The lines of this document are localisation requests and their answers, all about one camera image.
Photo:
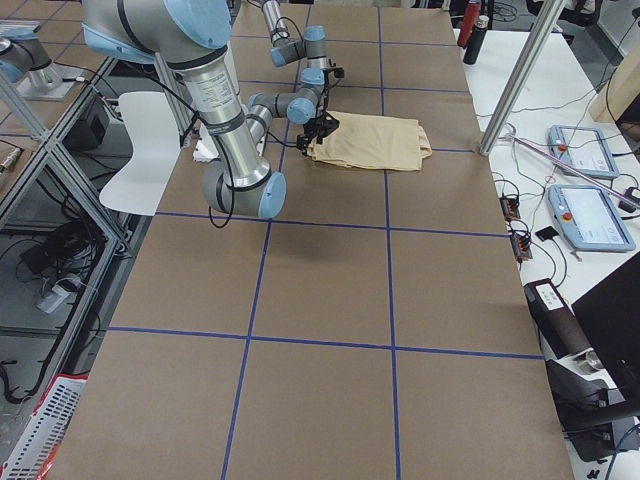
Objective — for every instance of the beige long sleeve shirt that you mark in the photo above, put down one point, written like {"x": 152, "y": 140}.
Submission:
{"x": 373, "y": 142}

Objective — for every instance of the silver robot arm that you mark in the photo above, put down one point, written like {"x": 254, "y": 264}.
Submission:
{"x": 309, "y": 46}
{"x": 193, "y": 38}

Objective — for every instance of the black bottle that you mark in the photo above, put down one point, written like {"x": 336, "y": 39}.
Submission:
{"x": 476, "y": 40}

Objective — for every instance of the white plastic chair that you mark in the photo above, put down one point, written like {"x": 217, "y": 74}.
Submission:
{"x": 139, "y": 185}

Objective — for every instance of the red bottle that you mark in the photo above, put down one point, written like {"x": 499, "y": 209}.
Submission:
{"x": 472, "y": 11}

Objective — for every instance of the orange circuit board upper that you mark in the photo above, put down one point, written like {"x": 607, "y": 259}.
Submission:
{"x": 510, "y": 208}

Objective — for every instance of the orange circuit board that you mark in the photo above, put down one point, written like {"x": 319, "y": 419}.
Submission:
{"x": 521, "y": 246}
{"x": 510, "y": 208}

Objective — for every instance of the pink metal rod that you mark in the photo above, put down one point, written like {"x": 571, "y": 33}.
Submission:
{"x": 569, "y": 168}

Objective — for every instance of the orange circuit board lower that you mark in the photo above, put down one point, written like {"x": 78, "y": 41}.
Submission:
{"x": 521, "y": 246}

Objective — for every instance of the upper teach pendant tablet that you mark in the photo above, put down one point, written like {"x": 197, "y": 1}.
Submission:
{"x": 585, "y": 148}

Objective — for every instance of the teach pendant tablet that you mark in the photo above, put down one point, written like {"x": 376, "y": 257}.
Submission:
{"x": 585, "y": 148}
{"x": 587, "y": 219}

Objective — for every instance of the lower teach pendant tablet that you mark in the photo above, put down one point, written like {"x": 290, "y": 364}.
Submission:
{"x": 587, "y": 219}

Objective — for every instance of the white power strip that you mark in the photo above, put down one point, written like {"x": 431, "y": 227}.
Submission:
{"x": 58, "y": 294}

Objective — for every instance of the black monitor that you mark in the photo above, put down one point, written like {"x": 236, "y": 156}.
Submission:
{"x": 608, "y": 315}

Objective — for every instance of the black device with label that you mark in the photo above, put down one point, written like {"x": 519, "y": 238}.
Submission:
{"x": 591, "y": 412}

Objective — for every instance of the white plastic basket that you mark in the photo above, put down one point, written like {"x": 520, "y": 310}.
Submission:
{"x": 35, "y": 451}

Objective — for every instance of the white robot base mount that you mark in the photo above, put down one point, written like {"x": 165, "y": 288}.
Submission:
{"x": 207, "y": 149}

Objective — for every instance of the aluminium frame post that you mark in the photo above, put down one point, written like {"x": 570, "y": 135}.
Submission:
{"x": 535, "y": 42}

